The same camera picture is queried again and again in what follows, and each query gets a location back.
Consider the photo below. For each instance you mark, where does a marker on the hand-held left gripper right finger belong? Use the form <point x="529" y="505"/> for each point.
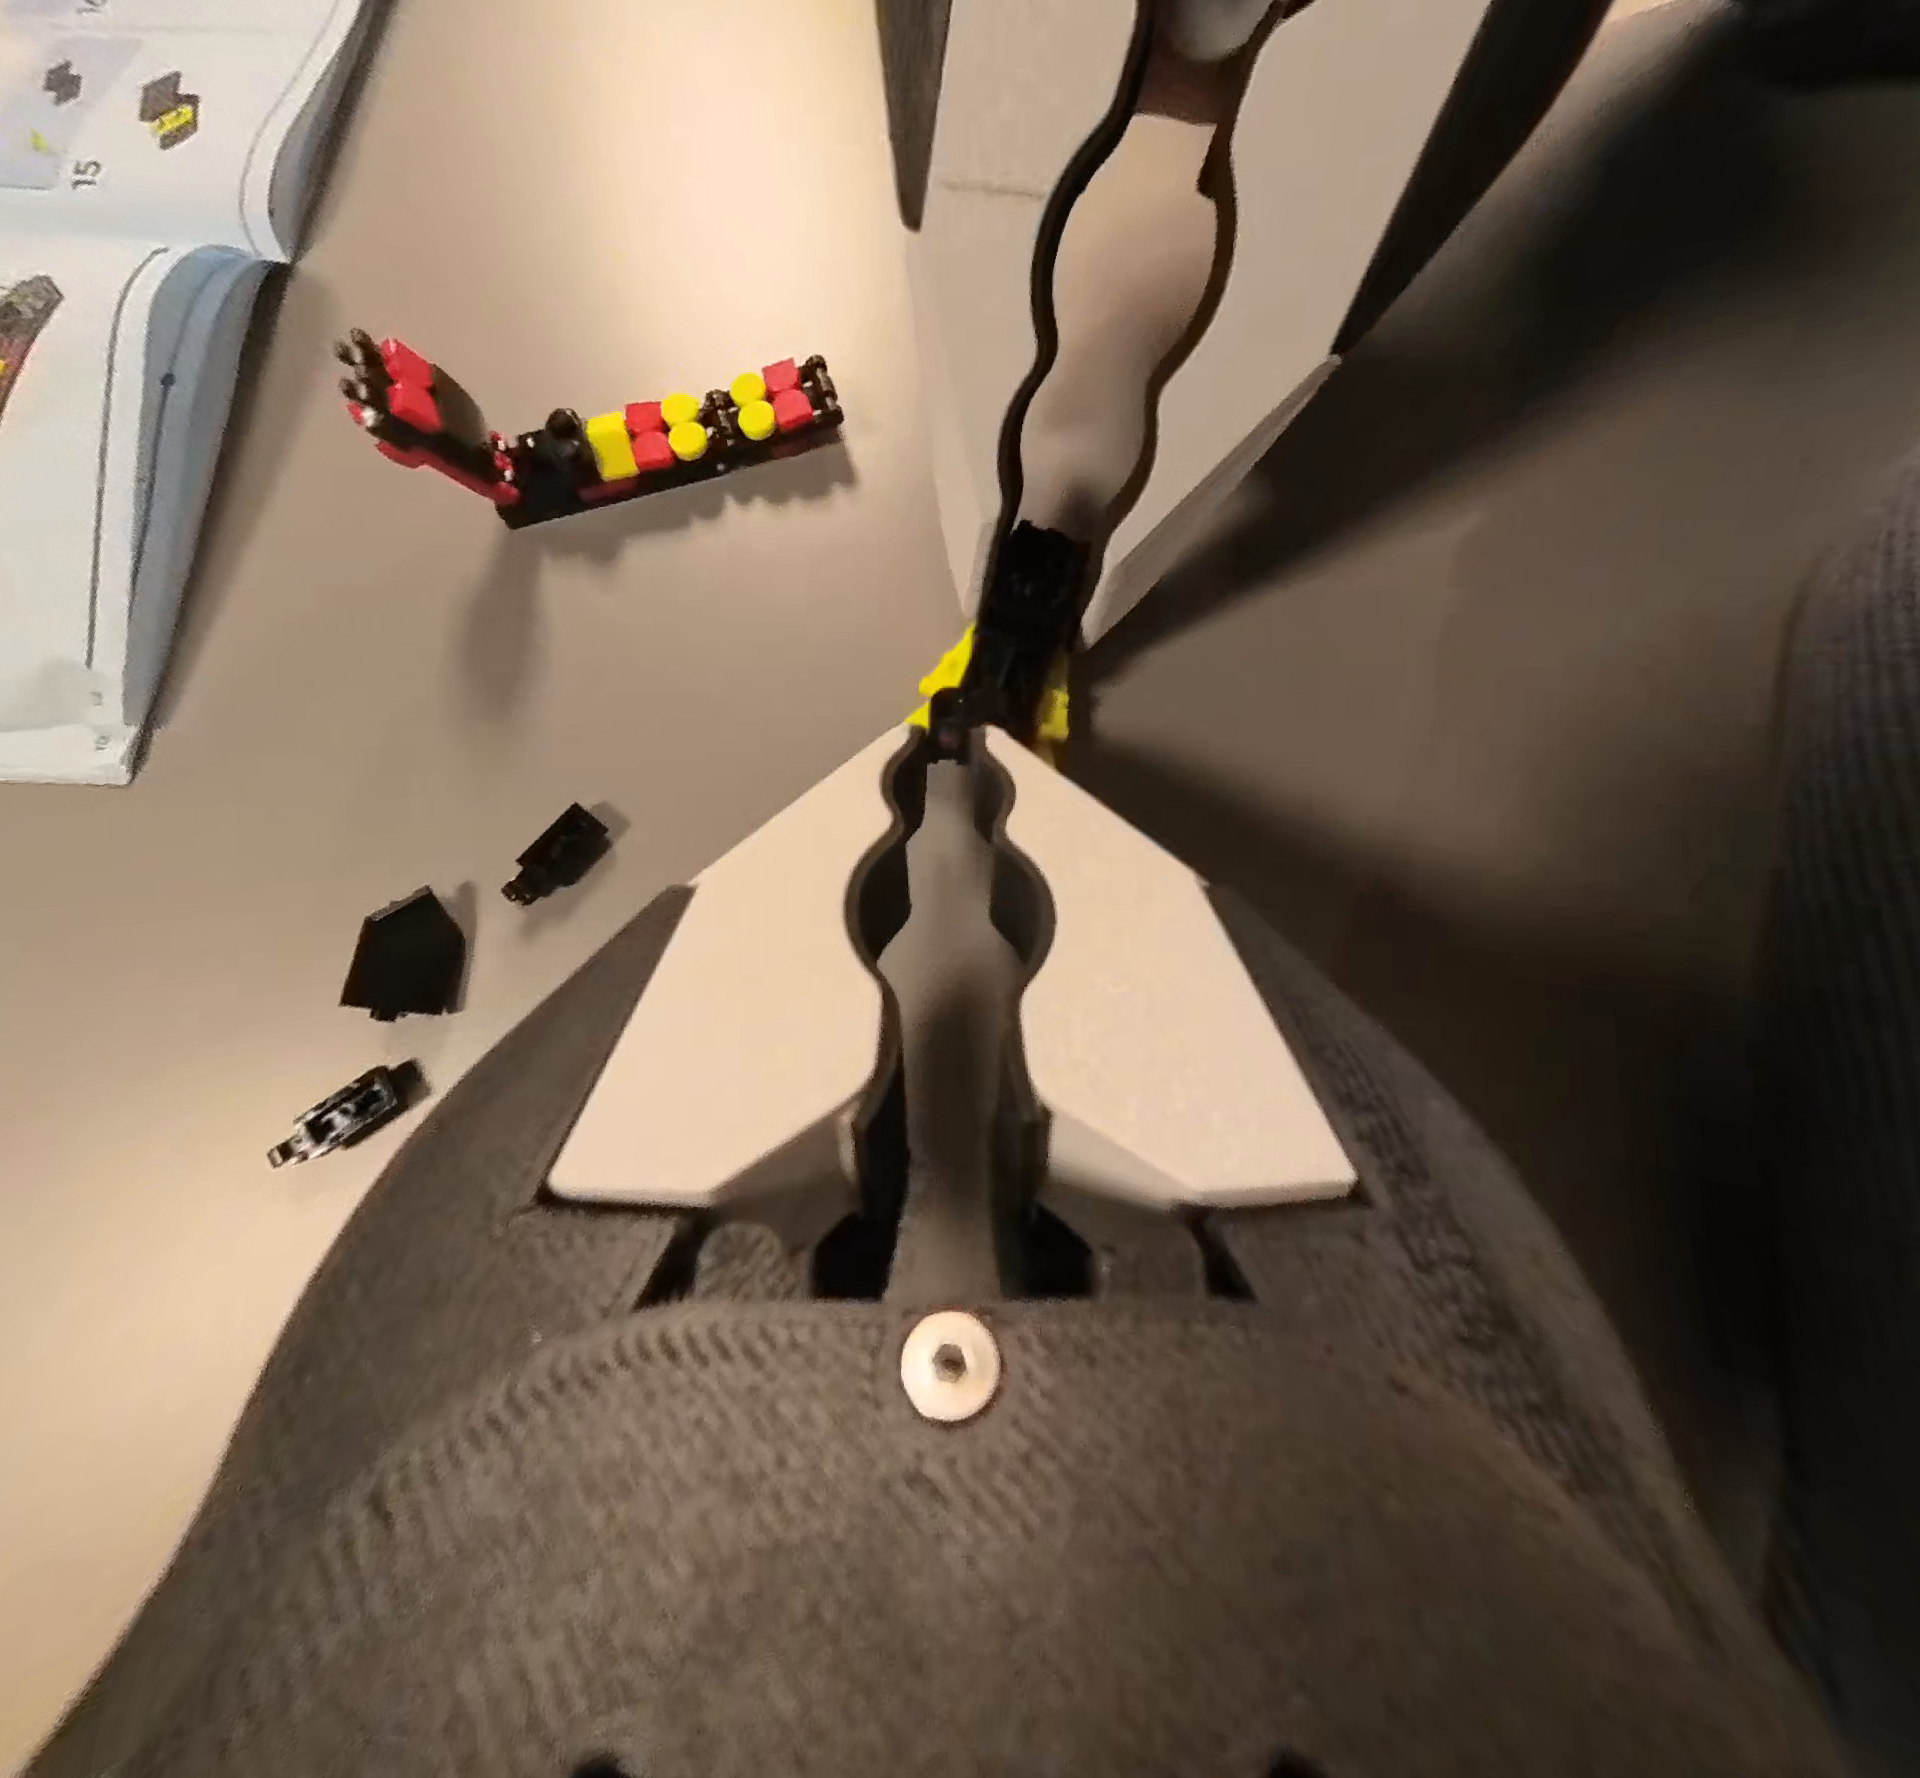
<point x="1186" y="1043"/>

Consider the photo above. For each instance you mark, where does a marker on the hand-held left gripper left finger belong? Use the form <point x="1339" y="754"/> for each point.
<point x="720" y="1043"/>

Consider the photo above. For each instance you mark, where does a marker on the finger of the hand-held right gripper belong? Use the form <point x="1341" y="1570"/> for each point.
<point x="983" y="352"/>
<point x="1199" y="501"/>

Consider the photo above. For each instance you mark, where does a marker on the small black yellow lego assembly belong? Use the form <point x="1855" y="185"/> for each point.
<point x="1028" y="592"/>

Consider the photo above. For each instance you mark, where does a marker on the black lego clip piece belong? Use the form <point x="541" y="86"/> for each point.
<point x="350" y="1115"/>
<point x="559" y="851"/>

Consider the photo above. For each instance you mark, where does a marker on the black lego slope piece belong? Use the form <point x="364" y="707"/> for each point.
<point x="403" y="953"/>

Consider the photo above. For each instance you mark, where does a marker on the long red yellow lego assembly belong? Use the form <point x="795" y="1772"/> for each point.
<point x="647" y="444"/>

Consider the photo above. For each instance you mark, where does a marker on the open instruction booklet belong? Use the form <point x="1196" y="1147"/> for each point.
<point x="150" y="158"/>

